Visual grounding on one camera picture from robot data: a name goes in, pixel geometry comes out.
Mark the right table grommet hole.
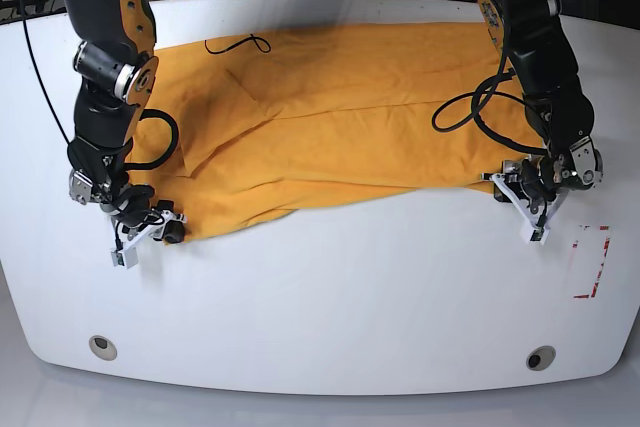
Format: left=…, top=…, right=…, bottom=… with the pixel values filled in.
left=526, top=345, right=556, bottom=371

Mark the yellow T-shirt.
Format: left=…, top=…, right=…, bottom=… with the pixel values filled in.
left=130, top=23, right=518, bottom=240

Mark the table grommet hole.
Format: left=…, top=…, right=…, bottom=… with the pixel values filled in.
left=89, top=335, right=118, bottom=361
left=526, top=345, right=556, bottom=371

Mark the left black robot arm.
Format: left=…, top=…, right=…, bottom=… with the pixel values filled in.
left=478, top=0, right=602, bottom=208

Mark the left table grommet hole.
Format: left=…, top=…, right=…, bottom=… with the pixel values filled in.
left=89, top=335, right=118, bottom=361

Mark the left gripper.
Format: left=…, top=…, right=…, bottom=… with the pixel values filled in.
left=493, top=156, right=563, bottom=212

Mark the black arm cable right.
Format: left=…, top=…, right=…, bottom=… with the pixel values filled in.
left=14, top=0, right=180, bottom=173

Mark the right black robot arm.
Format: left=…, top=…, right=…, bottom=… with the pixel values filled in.
left=64, top=0, right=185, bottom=244

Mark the red tape rectangle marking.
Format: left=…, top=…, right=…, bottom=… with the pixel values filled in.
left=568, top=225, right=611, bottom=299

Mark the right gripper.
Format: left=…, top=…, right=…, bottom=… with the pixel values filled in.
left=104, top=185, right=186, bottom=244

